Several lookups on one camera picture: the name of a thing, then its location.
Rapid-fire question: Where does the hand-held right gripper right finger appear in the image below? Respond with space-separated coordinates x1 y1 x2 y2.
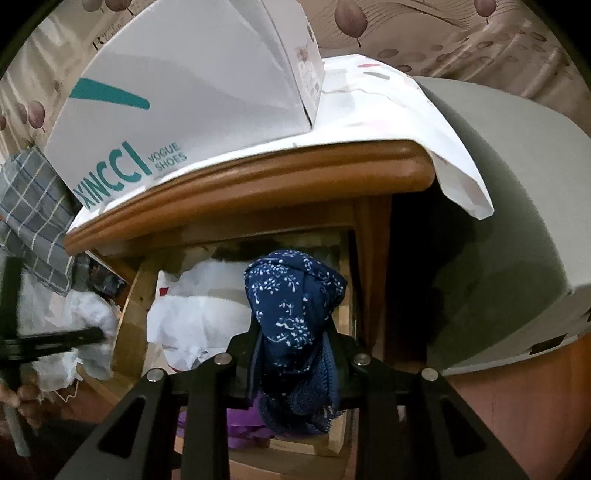
323 318 532 480

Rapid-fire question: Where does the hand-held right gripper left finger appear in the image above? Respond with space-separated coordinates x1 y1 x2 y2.
53 318 264 480

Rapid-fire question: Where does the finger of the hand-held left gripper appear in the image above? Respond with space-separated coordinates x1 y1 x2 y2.
18 328 105 356

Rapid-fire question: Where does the blue floral underwear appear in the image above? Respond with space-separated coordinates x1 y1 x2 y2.
244 249 348 435

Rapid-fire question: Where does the wooden drawer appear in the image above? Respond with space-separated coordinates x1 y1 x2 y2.
74 231 365 480

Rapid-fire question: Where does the white shoe box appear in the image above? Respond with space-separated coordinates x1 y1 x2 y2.
41 0 326 213

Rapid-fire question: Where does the purple underwear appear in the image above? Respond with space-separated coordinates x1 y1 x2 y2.
178 397 278 450

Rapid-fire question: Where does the person's left hand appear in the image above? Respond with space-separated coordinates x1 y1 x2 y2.
0 374 44 432

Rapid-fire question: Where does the white plastic bag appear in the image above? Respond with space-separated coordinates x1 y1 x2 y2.
147 258 259 374

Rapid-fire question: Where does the dark patterned bag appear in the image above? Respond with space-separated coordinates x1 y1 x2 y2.
88 258 125 301

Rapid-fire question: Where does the grey plaid cloth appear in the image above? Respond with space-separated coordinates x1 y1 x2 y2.
0 150 90 296

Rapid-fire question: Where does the wooden nightstand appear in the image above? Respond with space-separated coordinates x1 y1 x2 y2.
62 141 437 374

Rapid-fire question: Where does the grey cabinet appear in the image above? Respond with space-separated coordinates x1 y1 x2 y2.
413 76 591 377

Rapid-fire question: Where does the white printed nightstand cover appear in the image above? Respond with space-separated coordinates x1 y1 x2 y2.
69 53 495 220

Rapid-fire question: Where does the leaf print curtain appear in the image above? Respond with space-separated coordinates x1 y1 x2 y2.
0 0 591 153

